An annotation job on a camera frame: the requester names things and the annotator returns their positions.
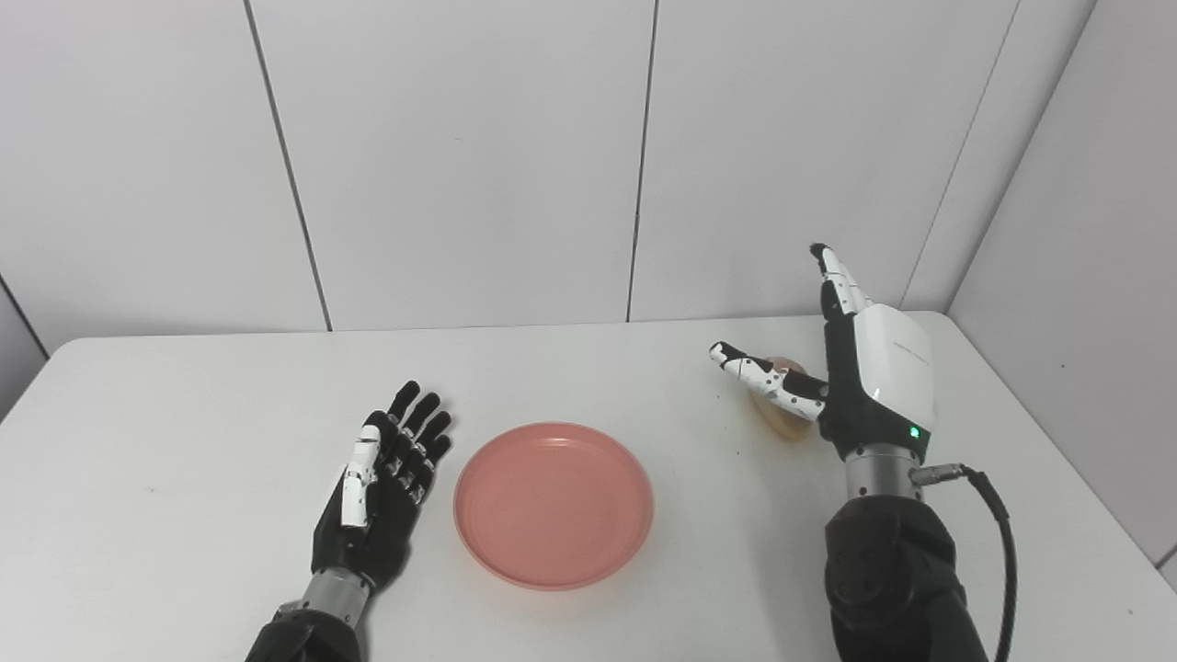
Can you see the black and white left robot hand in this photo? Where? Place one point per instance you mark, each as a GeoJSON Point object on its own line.
{"type": "Point", "coordinates": [377, 529]}

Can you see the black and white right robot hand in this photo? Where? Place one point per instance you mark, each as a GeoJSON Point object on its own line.
{"type": "Point", "coordinates": [883, 368]}

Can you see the brown bread roll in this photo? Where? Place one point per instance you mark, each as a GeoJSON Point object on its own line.
{"type": "Point", "coordinates": [789, 428]}

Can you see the pink round plate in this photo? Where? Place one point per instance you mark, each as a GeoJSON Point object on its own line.
{"type": "Point", "coordinates": [554, 506]}

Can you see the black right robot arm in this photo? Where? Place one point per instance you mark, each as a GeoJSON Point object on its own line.
{"type": "Point", "coordinates": [892, 579]}

